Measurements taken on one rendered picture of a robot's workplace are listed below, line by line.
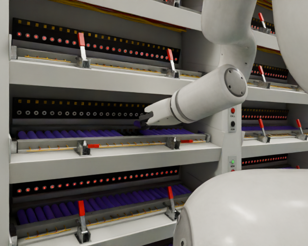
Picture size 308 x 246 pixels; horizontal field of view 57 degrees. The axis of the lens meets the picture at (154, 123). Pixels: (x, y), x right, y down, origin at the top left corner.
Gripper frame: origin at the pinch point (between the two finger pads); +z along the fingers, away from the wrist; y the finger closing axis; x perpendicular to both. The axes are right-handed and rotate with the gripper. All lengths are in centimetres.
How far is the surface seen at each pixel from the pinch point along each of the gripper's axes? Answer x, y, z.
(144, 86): -8.2, 4.6, -7.0
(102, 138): 3.9, 14.4, 0.5
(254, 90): -9.9, -40.8, -7.9
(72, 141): 4.3, 22.2, 0.6
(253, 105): -12, -68, 12
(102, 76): -9.4, 16.6, -7.7
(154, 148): 7.3, -0.3, -0.5
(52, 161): 9.2, 28.2, -3.0
